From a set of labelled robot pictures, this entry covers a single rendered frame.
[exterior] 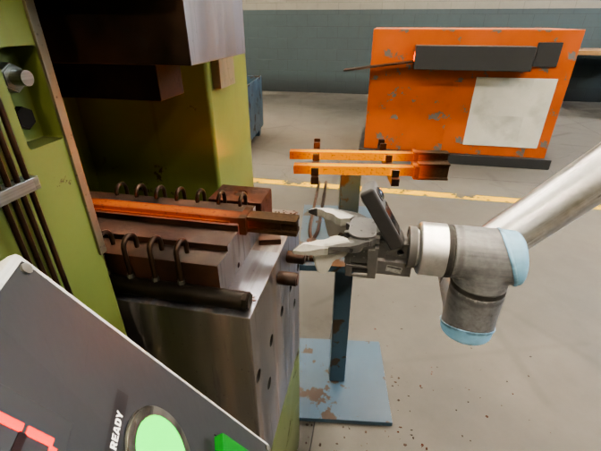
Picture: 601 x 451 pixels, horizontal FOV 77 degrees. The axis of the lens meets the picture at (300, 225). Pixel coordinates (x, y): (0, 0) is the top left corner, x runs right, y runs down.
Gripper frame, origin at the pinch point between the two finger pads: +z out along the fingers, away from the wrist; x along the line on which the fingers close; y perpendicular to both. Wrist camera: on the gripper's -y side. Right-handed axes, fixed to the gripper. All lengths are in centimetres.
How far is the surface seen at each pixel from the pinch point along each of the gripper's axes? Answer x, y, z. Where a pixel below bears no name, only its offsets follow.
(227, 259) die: -8.4, 3.2, 10.8
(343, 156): 49.3, 2.9, -3.1
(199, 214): -1.1, -1.0, 18.5
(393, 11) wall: 752, -48, -24
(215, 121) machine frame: 23.9, -11.8, 24.7
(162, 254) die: -10.9, 1.8, 21.0
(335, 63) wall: 753, 41, 79
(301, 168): 35.7, 2.6, 6.8
